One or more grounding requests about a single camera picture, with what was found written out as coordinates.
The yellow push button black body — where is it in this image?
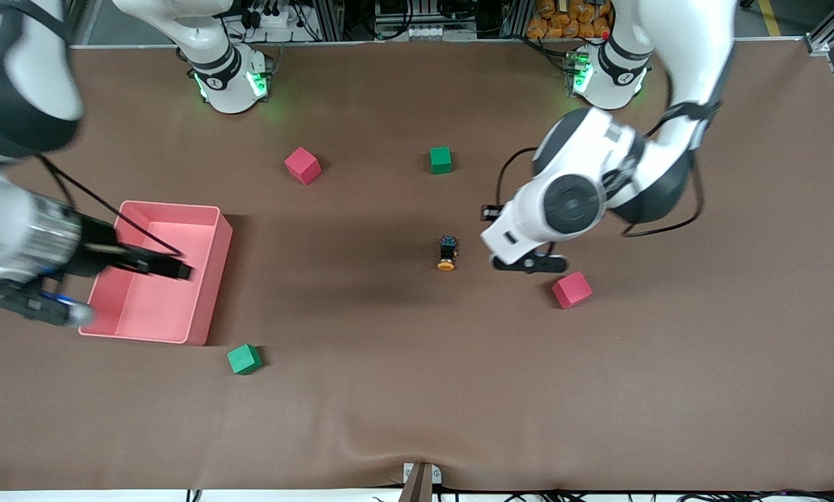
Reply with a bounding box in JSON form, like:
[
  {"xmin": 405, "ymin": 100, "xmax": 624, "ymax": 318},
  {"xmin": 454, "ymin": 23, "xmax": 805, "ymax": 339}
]
[{"xmin": 437, "ymin": 236, "xmax": 460, "ymax": 273}]

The pink plastic bin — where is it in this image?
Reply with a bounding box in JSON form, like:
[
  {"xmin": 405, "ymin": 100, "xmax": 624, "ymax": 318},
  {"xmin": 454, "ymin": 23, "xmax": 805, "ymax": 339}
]
[{"xmin": 78, "ymin": 200, "xmax": 234, "ymax": 347}]

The red foam cube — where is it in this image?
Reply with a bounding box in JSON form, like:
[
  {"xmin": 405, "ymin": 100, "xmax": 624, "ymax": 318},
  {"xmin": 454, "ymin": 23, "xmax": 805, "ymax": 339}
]
[
  {"xmin": 285, "ymin": 146, "xmax": 322, "ymax": 186},
  {"xmin": 552, "ymin": 271, "xmax": 594, "ymax": 310}
]

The brown table mat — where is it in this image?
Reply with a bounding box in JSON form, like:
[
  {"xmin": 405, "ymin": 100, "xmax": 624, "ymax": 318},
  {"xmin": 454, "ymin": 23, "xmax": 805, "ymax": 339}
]
[{"xmin": 0, "ymin": 38, "xmax": 834, "ymax": 492}]

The orange snack bag pile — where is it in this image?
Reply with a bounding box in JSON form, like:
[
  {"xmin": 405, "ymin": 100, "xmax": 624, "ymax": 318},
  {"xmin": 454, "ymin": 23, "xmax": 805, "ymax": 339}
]
[{"xmin": 526, "ymin": 0, "xmax": 613, "ymax": 40}]

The white power strip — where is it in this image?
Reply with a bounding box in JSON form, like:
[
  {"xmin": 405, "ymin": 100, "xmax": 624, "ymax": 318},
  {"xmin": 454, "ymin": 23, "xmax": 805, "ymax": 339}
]
[{"xmin": 248, "ymin": 6, "xmax": 308, "ymax": 30}]

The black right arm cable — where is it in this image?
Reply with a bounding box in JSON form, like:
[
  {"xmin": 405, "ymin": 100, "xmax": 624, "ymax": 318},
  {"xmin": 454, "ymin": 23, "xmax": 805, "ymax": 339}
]
[{"xmin": 35, "ymin": 155, "xmax": 184, "ymax": 257}]

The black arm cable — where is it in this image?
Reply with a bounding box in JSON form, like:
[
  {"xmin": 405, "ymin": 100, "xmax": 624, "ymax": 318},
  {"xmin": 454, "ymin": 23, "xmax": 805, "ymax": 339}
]
[
  {"xmin": 495, "ymin": 101, "xmax": 723, "ymax": 239},
  {"xmin": 35, "ymin": 155, "xmax": 184, "ymax": 257}
]

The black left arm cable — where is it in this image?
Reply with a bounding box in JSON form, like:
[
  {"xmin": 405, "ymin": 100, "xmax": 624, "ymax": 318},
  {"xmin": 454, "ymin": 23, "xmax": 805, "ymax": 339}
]
[{"xmin": 495, "ymin": 101, "xmax": 723, "ymax": 239}]

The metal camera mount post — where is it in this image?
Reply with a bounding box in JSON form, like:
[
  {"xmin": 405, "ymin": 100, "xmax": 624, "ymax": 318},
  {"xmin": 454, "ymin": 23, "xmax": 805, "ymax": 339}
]
[{"xmin": 397, "ymin": 462, "xmax": 443, "ymax": 502}]

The aluminium frame profile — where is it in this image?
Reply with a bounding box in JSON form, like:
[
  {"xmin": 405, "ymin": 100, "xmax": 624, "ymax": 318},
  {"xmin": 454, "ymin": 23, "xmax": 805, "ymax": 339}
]
[{"xmin": 804, "ymin": 0, "xmax": 834, "ymax": 56}]

